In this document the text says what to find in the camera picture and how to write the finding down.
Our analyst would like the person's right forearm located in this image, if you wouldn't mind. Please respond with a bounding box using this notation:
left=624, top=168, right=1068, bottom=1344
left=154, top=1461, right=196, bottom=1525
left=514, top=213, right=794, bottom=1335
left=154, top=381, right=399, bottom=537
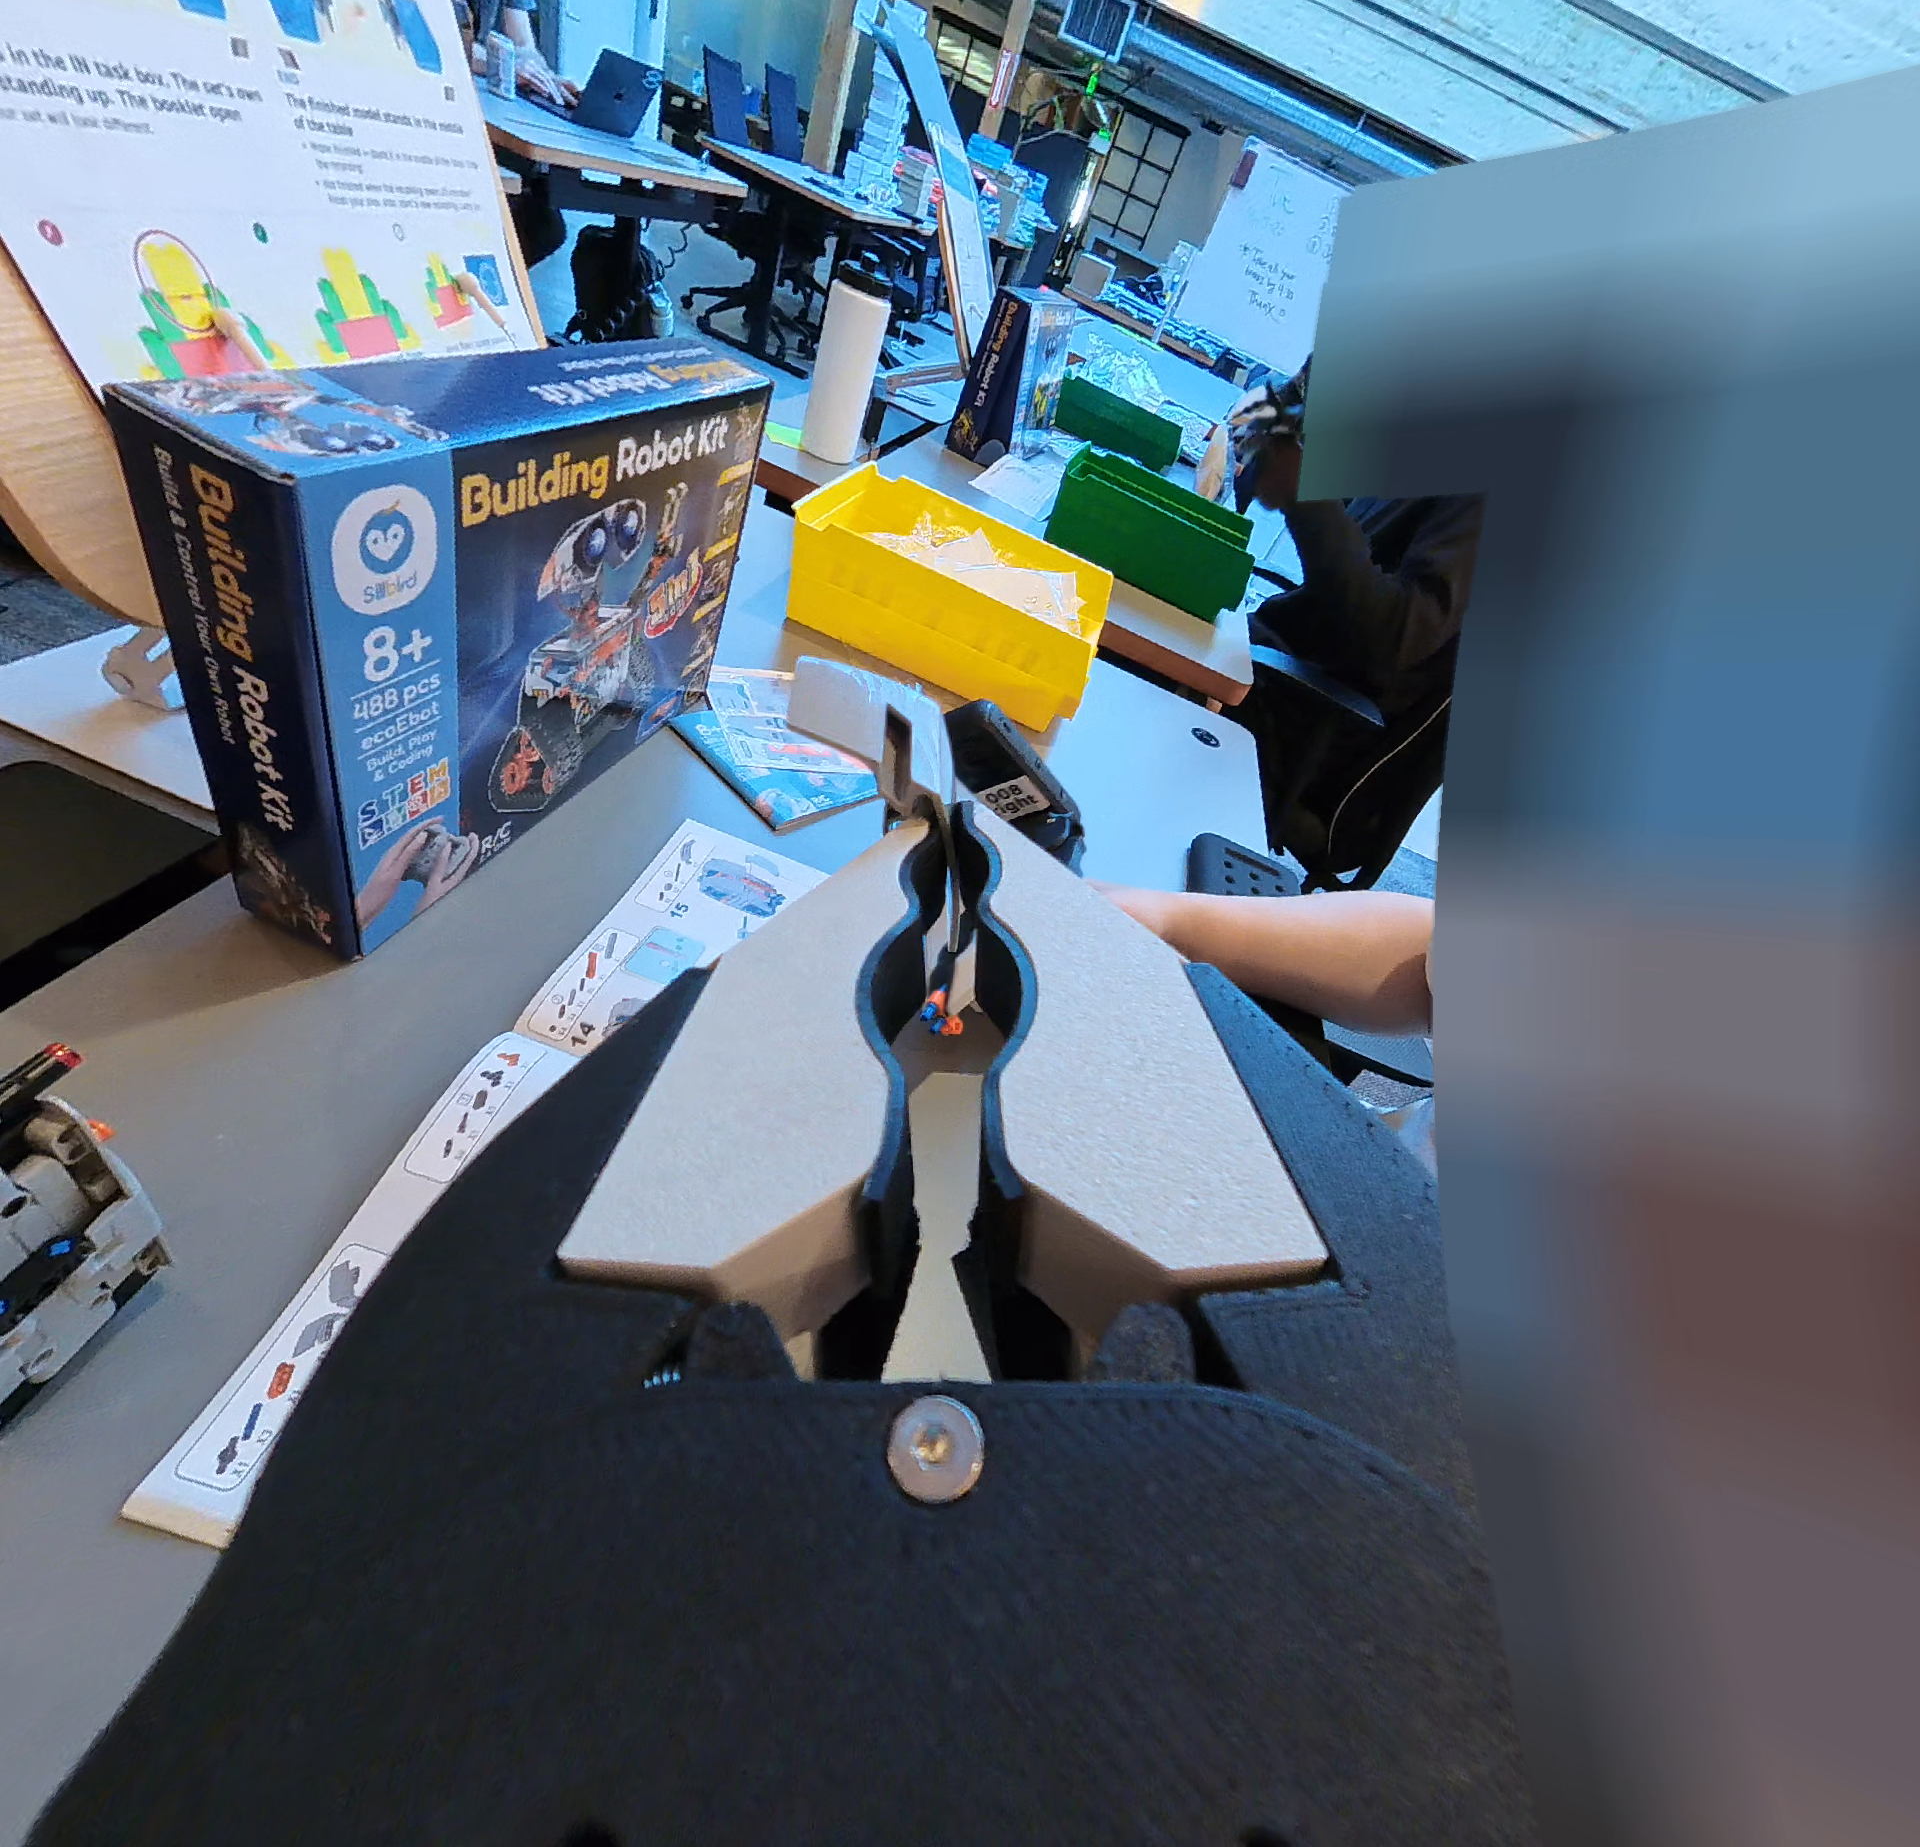
left=1100, top=887, right=1438, bottom=1039

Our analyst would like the clear plastic bag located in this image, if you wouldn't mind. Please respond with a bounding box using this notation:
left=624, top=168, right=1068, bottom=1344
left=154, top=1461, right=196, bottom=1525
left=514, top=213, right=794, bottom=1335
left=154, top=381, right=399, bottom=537
left=847, top=509, right=1095, bottom=636

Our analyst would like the wooden poster stand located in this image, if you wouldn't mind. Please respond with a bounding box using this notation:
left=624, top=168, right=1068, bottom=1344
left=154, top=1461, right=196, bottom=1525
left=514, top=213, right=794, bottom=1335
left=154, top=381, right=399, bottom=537
left=0, top=248, right=169, bottom=629

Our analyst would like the small robot kit box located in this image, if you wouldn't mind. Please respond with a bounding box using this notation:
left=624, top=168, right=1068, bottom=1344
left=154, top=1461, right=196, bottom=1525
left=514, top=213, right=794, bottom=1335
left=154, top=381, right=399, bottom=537
left=945, top=286, right=1078, bottom=465

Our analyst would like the grey curved panel piece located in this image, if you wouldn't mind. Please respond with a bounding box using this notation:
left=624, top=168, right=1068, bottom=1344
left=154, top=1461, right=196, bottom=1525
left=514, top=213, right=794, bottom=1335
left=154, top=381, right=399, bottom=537
left=785, top=654, right=965, bottom=985

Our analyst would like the black perforated chair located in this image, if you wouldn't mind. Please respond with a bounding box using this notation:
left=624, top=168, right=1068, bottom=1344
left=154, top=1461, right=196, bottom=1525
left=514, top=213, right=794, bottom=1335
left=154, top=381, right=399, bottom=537
left=1185, top=831, right=1307, bottom=904

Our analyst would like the blue cover booklet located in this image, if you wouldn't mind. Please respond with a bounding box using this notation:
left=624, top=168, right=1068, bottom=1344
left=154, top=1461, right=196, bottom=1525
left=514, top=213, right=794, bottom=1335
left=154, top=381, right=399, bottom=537
left=667, top=669, right=889, bottom=835

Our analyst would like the large robot kit box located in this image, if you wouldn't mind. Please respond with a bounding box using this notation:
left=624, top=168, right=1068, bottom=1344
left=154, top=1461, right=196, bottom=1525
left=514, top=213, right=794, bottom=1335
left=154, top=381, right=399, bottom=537
left=103, top=338, right=777, bottom=964

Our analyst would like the green parts bin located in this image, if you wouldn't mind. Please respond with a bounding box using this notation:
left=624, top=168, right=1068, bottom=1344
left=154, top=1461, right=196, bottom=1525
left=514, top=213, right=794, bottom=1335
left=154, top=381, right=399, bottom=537
left=1045, top=443, right=1259, bottom=621
left=1055, top=373, right=1189, bottom=471

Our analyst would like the black backpack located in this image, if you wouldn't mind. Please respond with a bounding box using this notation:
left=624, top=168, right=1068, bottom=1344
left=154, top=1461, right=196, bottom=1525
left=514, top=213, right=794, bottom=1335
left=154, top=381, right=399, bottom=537
left=561, top=219, right=674, bottom=346

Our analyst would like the dark laptop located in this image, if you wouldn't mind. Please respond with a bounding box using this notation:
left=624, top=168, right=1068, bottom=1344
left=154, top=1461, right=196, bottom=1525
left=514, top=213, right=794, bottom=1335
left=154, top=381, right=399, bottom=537
left=571, top=48, right=667, bottom=142

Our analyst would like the whiteboard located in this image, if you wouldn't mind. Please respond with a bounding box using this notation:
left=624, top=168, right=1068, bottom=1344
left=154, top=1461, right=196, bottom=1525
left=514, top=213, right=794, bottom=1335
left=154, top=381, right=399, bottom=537
left=1184, top=142, right=1352, bottom=367

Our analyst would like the open instruction manual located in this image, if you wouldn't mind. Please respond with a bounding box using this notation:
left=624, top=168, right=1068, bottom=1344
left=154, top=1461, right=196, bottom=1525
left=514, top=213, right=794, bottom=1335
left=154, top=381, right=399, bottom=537
left=120, top=818, right=834, bottom=1550

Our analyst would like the partly built robot model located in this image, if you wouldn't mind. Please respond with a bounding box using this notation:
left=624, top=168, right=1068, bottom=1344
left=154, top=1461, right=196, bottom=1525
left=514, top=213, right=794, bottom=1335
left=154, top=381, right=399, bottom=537
left=0, top=1044, right=172, bottom=1429

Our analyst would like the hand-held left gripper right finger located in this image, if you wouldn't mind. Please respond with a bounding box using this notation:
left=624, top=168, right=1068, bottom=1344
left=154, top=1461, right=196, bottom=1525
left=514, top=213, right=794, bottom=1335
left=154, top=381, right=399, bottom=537
left=954, top=802, right=1334, bottom=1381

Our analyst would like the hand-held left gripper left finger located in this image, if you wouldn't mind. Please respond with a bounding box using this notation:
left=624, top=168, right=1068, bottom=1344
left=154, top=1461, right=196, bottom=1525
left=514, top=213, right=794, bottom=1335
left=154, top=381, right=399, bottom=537
left=557, top=813, right=945, bottom=1381

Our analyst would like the white bottle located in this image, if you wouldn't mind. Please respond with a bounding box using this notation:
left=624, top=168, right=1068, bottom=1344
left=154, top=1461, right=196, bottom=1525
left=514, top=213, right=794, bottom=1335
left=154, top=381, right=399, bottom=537
left=800, top=261, right=889, bottom=465

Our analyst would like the instruction poster board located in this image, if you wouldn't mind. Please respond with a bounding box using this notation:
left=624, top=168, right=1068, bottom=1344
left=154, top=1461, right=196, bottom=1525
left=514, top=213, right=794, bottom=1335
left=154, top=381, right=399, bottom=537
left=0, top=0, right=545, bottom=394

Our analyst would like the yellow parts bin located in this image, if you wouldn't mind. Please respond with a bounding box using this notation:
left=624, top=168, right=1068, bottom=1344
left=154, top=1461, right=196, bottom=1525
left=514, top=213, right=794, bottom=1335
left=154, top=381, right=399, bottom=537
left=785, top=463, right=1115, bottom=735

